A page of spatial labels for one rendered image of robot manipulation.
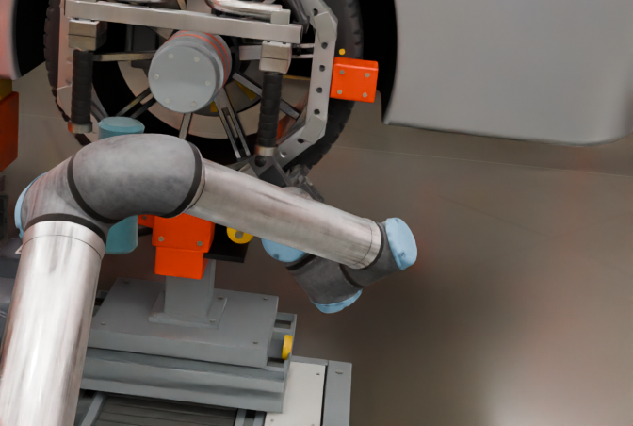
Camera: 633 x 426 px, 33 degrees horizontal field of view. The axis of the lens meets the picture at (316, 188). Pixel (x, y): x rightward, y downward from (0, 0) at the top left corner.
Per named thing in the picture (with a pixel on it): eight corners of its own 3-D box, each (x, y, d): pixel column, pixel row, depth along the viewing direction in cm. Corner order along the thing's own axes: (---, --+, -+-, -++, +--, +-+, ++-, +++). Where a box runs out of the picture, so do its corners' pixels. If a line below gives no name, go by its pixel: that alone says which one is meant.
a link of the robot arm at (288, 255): (281, 275, 192) (248, 233, 190) (286, 251, 204) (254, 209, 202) (324, 248, 190) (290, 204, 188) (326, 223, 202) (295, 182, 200)
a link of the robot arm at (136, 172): (124, 98, 145) (416, 215, 194) (67, 137, 152) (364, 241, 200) (131, 172, 140) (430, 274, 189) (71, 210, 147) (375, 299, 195)
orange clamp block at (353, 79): (330, 90, 220) (374, 94, 220) (328, 98, 212) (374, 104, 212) (333, 56, 218) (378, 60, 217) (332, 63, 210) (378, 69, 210)
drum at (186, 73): (231, 95, 220) (236, 27, 216) (217, 122, 200) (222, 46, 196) (162, 88, 220) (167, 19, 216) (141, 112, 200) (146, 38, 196)
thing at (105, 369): (293, 345, 271) (297, 309, 268) (282, 417, 237) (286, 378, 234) (97, 320, 272) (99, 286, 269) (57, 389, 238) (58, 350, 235)
